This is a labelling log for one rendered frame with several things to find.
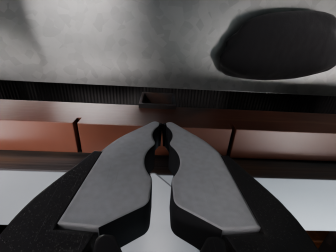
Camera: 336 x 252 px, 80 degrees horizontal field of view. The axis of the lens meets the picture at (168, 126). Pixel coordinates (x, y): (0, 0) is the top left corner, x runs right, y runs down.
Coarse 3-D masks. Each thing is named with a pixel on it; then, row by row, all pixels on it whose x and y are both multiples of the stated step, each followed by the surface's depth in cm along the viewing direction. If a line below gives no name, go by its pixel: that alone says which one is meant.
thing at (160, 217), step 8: (152, 200) 24; (160, 200) 24; (168, 200) 24; (152, 208) 25; (160, 208) 25; (168, 208) 25; (152, 216) 25; (160, 216) 25; (168, 216) 25; (152, 224) 26; (160, 224) 26; (168, 224) 26
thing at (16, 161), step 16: (0, 160) 23; (16, 160) 23; (32, 160) 23; (48, 160) 23; (64, 160) 23; (80, 160) 24; (160, 160) 24; (240, 160) 25; (256, 160) 25; (272, 160) 26; (288, 160) 26; (304, 160) 26; (256, 176) 23; (272, 176) 23; (288, 176) 23; (304, 176) 23; (320, 176) 23
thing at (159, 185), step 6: (150, 174) 22; (156, 174) 22; (156, 180) 23; (162, 180) 23; (156, 186) 23; (162, 186) 23; (168, 186) 23; (156, 192) 23; (162, 192) 23; (168, 192) 24
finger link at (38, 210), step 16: (64, 176) 8; (80, 176) 8; (48, 192) 7; (64, 192) 7; (32, 208) 6; (48, 208) 6; (64, 208) 7; (16, 224) 6; (32, 224) 6; (48, 224) 6; (0, 240) 6; (16, 240) 6; (32, 240) 6; (48, 240) 6; (64, 240) 6; (80, 240) 6
